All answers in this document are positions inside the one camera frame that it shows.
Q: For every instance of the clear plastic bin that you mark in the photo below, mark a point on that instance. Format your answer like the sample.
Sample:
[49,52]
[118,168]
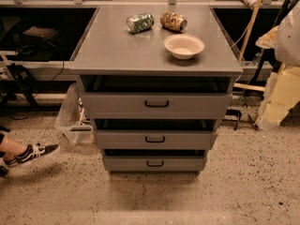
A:
[71,119]

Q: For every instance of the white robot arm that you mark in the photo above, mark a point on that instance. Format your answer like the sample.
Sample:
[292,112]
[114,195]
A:
[282,90]

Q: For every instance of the crushed brown soda can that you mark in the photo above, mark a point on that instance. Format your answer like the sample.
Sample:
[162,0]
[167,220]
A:
[173,21]

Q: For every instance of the crushed green soda can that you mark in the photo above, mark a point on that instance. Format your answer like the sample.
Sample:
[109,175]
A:
[139,23]

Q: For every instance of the black white sneaker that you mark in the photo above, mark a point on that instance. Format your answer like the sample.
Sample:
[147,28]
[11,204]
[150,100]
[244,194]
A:
[36,151]

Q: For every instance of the grey drawer cabinet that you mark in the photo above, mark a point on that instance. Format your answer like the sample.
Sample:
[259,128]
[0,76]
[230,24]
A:
[111,60]

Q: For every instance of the brown box on shelf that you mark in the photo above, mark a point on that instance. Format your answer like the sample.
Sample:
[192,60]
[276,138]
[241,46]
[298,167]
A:
[46,34]

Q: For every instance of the grey top drawer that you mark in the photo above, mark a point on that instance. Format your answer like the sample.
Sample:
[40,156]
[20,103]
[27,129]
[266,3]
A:
[155,106]

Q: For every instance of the grey drawer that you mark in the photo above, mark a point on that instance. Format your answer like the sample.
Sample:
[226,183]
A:
[145,164]
[155,106]
[146,139]

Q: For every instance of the grey bottom drawer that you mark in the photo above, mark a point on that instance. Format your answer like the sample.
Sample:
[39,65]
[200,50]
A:
[145,164]

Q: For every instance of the white paper bowl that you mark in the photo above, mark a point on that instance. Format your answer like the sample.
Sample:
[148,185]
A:
[183,46]

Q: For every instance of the black clamp on floor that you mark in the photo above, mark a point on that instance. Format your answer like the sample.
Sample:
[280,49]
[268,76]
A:
[233,115]

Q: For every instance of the person's lower leg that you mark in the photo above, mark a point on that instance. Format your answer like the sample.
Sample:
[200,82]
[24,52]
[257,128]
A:
[11,148]

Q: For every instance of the grey middle drawer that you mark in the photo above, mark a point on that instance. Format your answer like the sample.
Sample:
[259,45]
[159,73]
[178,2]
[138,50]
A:
[146,139]

